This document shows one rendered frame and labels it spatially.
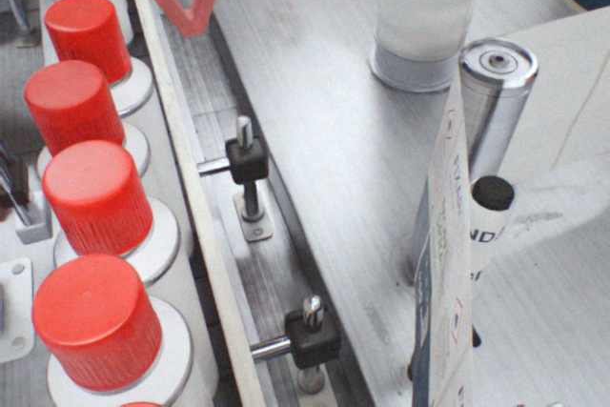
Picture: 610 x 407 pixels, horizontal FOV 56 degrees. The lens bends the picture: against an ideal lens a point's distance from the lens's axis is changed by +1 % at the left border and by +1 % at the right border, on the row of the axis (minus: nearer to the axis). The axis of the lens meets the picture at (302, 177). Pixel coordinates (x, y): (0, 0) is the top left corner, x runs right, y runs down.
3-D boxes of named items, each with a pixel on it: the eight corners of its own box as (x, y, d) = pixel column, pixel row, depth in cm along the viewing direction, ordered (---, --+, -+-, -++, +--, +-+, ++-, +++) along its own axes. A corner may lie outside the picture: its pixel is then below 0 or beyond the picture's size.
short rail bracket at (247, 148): (274, 224, 51) (267, 127, 41) (240, 233, 50) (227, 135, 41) (263, 196, 53) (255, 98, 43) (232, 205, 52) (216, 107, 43)
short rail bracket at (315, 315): (336, 395, 41) (347, 315, 32) (252, 424, 40) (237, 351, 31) (321, 353, 43) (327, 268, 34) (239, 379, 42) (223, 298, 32)
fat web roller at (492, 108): (475, 282, 41) (569, 77, 27) (416, 300, 40) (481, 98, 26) (444, 233, 44) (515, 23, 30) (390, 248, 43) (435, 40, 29)
